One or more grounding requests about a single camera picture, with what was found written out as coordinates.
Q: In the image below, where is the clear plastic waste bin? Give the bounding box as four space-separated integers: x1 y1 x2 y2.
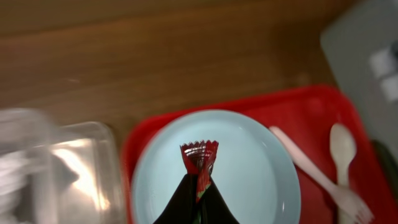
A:
1 108 127 224

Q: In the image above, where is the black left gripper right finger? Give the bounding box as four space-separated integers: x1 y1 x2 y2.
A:
200 179 239 224

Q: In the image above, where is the red ketchup packet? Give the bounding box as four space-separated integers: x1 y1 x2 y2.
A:
180 140 219 203

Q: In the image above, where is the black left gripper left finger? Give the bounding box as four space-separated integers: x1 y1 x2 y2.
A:
154 174 197 224

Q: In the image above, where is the pink plastic fork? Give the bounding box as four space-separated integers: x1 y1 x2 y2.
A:
269 126 374 223

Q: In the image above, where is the red serving tray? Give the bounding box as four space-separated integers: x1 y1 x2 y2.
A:
121 85 397 224

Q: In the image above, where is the white plastic spoon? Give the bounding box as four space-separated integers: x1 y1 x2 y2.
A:
328 123 358 224

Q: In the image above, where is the light blue plate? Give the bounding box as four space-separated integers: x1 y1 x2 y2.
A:
131 110 301 223

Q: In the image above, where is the grey dishwasher rack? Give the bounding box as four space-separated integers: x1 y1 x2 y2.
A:
320 0 397 151

